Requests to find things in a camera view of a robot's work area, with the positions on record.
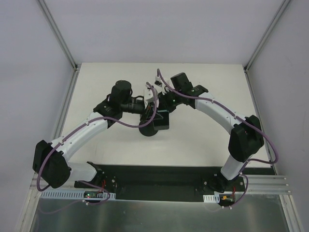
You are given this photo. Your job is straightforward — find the black smartphone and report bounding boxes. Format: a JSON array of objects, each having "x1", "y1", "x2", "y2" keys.
[{"x1": 153, "y1": 110, "x2": 169, "y2": 131}]

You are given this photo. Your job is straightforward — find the black phone stand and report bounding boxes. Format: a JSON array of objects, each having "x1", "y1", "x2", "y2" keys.
[{"x1": 139, "y1": 122, "x2": 158, "y2": 137}]

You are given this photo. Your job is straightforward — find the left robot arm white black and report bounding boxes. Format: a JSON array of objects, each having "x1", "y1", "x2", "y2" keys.
[{"x1": 33, "y1": 80, "x2": 163, "y2": 191}]

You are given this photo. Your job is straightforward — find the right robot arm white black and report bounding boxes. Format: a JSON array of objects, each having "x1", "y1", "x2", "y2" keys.
[{"x1": 156, "y1": 70, "x2": 264, "y2": 193}]

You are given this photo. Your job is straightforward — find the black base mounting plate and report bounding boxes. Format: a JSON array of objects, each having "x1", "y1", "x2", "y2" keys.
[{"x1": 72, "y1": 163, "x2": 252, "y2": 202}]

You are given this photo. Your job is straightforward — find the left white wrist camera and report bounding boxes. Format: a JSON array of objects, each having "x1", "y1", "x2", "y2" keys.
[{"x1": 143, "y1": 82, "x2": 159, "y2": 108}]

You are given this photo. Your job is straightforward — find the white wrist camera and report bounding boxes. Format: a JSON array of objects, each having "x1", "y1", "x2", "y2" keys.
[
  {"x1": 143, "y1": 82, "x2": 159, "y2": 108},
  {"x1": 154, "y1": 75, "x2": 169, "y2": 95}
]

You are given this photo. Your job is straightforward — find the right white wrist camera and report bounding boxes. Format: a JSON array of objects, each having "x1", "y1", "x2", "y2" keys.
[{"x1": 154, "y1": 75, "x2": 169, "y2": 95}]

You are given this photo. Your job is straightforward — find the right aluminium corner post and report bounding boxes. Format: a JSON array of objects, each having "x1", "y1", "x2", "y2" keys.
[{"x1": 243, "y1": 0, "x2": 293, "y2": 72}]

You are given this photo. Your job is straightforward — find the aluminium corner post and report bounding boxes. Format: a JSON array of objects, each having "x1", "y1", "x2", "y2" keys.
[
  {"x1": 243, "y1": 0, "x2": 293, "y2": 72},
  {"x1": 37, "y1": 0, "x2": 82, "y2": 71}
]

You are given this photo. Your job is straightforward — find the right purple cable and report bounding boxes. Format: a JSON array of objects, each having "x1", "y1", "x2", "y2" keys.
[{"x1": 156, "y1": 68, "x2": 281, "y2": 211}]

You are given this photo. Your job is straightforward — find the right white cable duct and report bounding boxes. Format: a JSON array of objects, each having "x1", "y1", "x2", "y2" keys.
[{"x1": 203, "y1": 194, "x2": 220, "y2": 203}]

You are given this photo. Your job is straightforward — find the white cable duct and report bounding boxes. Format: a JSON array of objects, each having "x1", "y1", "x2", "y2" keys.
[
  {"x1": 41, "y1": 189, "x2": 116, "y2": 201},
  {"x1": 203, "y1": 194, "x2": 220, "y2": 203}
]

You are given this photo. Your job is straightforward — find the left white cable duct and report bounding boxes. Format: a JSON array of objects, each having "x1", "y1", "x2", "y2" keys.
[{"x1": 41, "y1": 189, "x2": 116, "y2": 201}]

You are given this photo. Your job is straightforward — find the aluminium frame rail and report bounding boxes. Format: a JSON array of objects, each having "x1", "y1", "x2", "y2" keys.
[{"x1": 30, "y1": 169, "x2": 294, "y2": 195}]

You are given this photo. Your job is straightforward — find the left aluminium corner post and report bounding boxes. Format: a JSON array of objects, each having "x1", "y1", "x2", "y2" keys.
[{"x1": 37, "y1": 0, "x2": 82, "y2": 71}]

